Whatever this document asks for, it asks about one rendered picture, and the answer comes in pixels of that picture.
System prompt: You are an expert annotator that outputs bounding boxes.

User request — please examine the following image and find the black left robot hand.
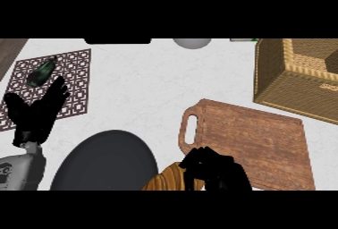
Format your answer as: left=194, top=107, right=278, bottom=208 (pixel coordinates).
left=3, top=75, right=71, bottom=148

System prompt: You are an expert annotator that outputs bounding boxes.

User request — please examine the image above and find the black appliance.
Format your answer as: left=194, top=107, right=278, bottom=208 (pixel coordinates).
left=83, top=38, right=154, bottom=46

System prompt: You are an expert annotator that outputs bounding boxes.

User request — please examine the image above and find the brown patterned placemat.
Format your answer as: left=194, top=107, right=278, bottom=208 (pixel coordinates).
left=0, top=48, right=93, bottom=132

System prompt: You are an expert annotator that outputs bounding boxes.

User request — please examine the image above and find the tan wicker basket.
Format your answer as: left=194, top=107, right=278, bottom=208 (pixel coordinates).
left=253, top=38, right=338, bottom=125

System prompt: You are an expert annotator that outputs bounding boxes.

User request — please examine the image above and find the brown wooden cutting board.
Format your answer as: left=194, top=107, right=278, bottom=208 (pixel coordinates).
left=178, top=98, right=318, bottom=191

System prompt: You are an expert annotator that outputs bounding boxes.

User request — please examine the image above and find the dark green vegetable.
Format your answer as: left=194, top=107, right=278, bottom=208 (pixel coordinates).
left=26, top=56, right=58, bottom=89

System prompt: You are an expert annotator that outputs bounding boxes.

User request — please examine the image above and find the brown wooden panel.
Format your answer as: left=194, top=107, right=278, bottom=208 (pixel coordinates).
left=0, top=38, right=30, bottom=82

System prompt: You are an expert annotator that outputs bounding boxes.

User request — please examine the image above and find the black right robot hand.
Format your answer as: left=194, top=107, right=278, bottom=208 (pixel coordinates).
left=178, top=146, right=254, bottom=191

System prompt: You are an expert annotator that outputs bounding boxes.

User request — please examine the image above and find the dark grey round plate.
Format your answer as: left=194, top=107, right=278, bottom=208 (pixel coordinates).
left=49, top=129, right=160, bottom=191

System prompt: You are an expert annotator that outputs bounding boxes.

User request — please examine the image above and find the grey round bowl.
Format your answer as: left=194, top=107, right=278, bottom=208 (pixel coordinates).
left=172, top=38, right=213, bottom=50

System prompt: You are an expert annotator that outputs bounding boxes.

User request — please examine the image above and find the golden brown croissant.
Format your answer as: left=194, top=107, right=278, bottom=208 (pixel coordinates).
left=141, top=161, right=207, bottom=191

